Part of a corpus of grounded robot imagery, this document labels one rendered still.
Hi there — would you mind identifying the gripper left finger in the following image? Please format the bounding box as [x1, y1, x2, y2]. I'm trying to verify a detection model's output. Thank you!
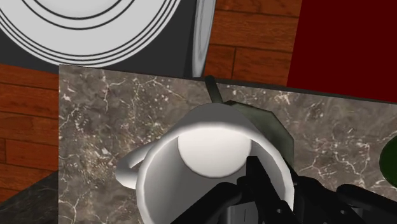
[172, 156, 293, 224]

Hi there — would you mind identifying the dark green round object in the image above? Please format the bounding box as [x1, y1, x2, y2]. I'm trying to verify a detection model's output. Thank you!
[379, 139, 397, 190]

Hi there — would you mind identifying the dark green object with stem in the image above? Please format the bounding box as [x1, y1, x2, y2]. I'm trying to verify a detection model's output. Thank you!
[204, 75, 295, 167]

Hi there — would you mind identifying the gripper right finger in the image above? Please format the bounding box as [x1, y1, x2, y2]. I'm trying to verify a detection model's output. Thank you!
[291, 167, 397, 224]

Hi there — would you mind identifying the white mug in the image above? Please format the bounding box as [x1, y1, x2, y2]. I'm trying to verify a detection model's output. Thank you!
[115, 103, 295, 224]

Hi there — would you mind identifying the red robot stand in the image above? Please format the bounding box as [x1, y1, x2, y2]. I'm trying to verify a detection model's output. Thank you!
[286, 0, 397, 103]

